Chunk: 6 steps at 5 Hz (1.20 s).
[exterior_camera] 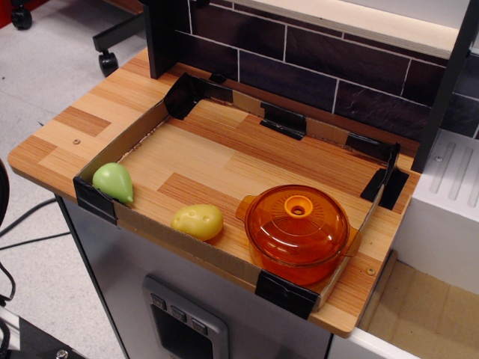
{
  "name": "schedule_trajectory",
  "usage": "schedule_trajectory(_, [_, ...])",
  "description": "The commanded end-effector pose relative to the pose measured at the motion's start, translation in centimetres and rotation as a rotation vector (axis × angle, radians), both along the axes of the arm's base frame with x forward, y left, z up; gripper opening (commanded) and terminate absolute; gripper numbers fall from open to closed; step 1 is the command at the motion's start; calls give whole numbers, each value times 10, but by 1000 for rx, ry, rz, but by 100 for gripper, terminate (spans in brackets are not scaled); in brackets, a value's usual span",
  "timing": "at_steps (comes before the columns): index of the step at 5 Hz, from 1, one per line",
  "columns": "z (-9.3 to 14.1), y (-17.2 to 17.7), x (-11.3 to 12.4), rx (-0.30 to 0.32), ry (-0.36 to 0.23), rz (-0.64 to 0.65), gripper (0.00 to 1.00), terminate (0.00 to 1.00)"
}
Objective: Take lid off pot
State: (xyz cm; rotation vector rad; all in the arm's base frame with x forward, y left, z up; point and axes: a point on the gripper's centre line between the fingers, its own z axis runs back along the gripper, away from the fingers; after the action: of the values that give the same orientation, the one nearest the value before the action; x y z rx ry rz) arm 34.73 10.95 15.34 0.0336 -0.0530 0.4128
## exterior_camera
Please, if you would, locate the orange transparent pot lid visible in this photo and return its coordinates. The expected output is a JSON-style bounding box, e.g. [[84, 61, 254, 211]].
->
[[242, 185, 350, 267]]

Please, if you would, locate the orange transparent plastic pot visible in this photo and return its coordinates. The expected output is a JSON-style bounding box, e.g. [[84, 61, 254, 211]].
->
[[236, 192, 361, 286]]

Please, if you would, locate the yellow toy potato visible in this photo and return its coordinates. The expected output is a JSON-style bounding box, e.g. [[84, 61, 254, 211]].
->
[[171, 204, 224, 242]]

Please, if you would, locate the cardboard fence with black tape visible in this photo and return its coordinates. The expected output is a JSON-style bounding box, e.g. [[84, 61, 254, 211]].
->
[[73, 73, 409, 318]]

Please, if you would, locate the green toy pear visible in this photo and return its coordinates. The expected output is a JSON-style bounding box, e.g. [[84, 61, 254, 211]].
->
[[92, 162, 133, 203]]

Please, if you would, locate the grey toy oven panel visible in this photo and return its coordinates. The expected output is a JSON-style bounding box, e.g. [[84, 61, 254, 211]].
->
[[142, 276, 230, 359]]

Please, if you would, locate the black office chair base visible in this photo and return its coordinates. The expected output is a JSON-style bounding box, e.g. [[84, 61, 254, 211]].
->
[[93, 13, 144, 77]]

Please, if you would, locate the white toy sink unit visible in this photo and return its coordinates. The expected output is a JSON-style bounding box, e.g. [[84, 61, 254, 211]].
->
[[393, 130, 478, 293]]

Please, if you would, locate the wooden shelf board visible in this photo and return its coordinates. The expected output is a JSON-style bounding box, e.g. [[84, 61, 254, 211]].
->
[[237, 0, 459, 59]]

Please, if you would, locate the black caster wheel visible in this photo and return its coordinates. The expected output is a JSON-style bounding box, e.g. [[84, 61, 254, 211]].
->
[[10, 0, 33, 31]]

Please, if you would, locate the black floor cable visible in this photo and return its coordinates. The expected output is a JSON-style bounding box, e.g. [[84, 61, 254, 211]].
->
[[0, 197, 72, 251]]

